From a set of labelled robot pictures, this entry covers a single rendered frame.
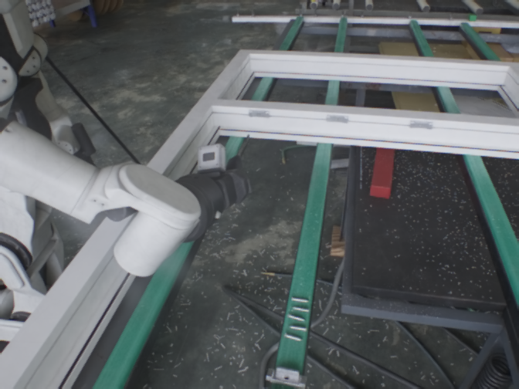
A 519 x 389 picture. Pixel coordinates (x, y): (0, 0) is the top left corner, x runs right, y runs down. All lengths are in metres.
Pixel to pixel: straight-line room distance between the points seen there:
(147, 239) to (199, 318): 1.19
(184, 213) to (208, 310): 1.24
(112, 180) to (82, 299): 0.19
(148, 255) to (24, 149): 0.19
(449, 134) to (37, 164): 0.83
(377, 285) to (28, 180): 0.78
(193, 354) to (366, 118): 1.06
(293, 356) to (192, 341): 1.09
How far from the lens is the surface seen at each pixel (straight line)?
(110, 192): 0.47
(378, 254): 1.08
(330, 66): 1.36
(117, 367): 0.58
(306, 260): 0.66
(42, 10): 5.27
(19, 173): 0.49
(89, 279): 0.60
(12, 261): 1.19
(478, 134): 1.02
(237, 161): 0.77
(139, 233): 0.51
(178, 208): 0.48
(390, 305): 1.02
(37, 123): 0.99
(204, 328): 1.65
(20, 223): 1.13
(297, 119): 0.97
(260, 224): 2.04
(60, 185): 0.48
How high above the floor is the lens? 1.34
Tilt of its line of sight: 37 degrees down
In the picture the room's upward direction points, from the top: 2 degrees counter-clockwise
